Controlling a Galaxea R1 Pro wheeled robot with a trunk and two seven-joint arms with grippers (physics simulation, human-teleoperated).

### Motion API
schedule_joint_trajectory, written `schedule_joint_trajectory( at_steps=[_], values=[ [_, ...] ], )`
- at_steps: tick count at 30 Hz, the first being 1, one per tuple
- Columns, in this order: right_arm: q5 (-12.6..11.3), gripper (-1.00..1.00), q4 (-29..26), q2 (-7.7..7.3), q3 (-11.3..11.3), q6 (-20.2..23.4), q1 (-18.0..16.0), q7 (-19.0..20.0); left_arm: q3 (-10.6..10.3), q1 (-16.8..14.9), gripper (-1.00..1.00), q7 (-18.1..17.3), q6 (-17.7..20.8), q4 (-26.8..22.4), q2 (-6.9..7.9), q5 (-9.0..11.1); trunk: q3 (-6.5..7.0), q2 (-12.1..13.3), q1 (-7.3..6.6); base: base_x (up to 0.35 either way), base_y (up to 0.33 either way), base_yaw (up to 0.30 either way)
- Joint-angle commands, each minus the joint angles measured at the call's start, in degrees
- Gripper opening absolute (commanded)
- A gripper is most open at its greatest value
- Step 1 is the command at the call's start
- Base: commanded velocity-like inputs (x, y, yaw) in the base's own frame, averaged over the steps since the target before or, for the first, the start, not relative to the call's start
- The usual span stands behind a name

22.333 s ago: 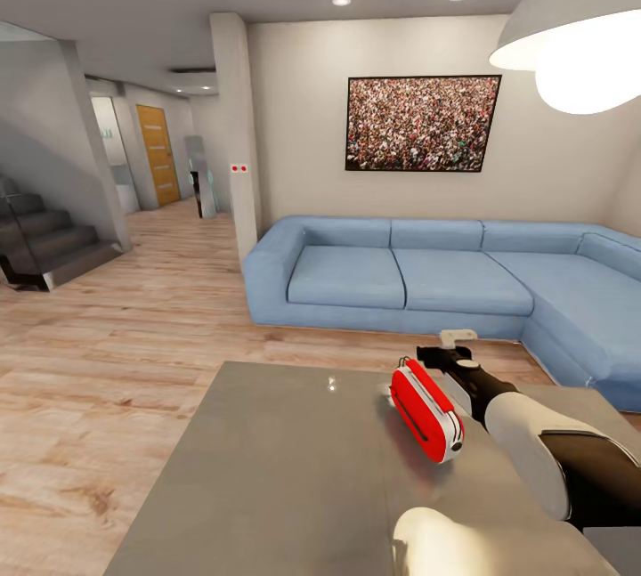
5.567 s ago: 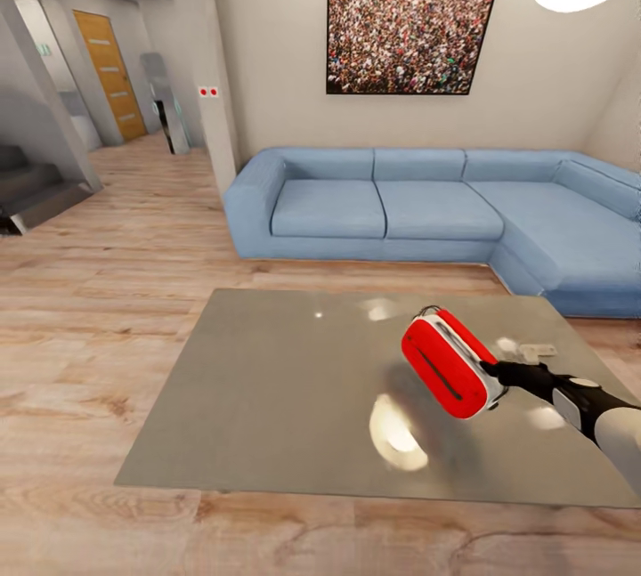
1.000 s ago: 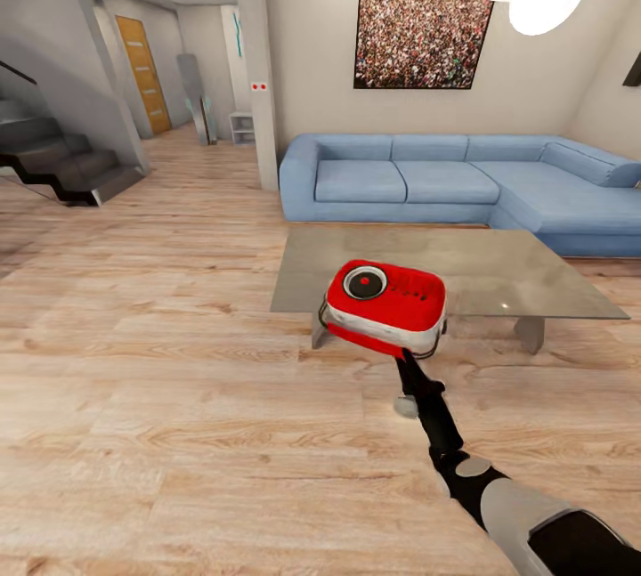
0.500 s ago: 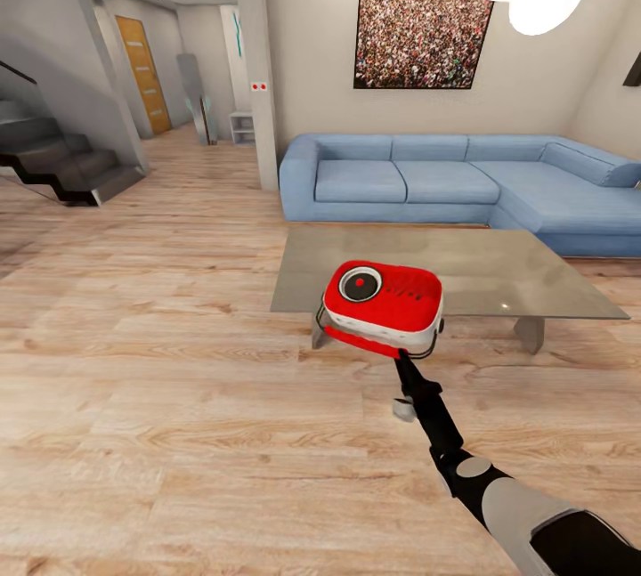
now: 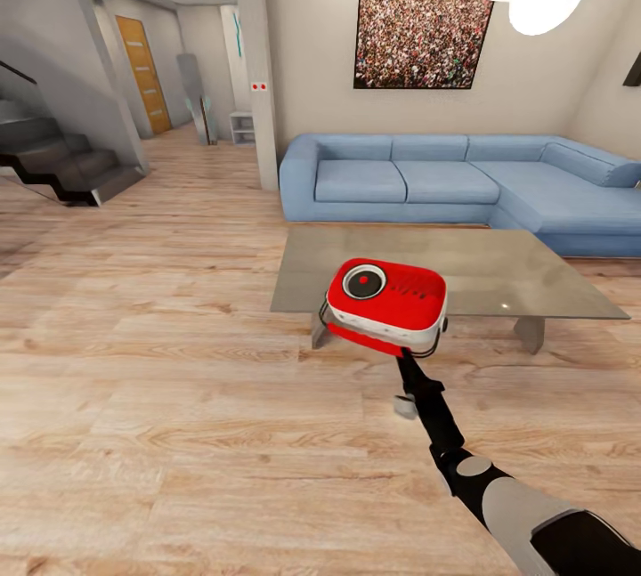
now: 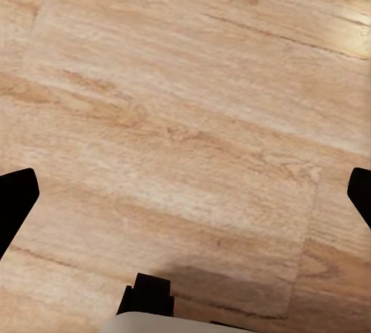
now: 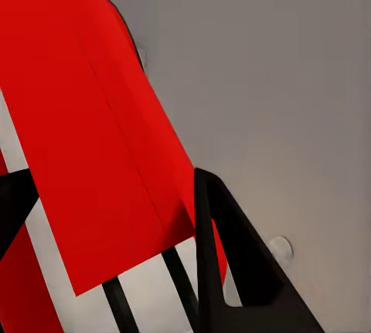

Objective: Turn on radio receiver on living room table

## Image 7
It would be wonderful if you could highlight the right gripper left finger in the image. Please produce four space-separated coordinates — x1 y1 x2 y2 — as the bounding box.
0 168 39 260

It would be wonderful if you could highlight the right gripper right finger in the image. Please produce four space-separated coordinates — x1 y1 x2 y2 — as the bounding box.
194 168 325 333

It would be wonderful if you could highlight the radio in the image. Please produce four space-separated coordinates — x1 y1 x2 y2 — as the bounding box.
0 0 228 333

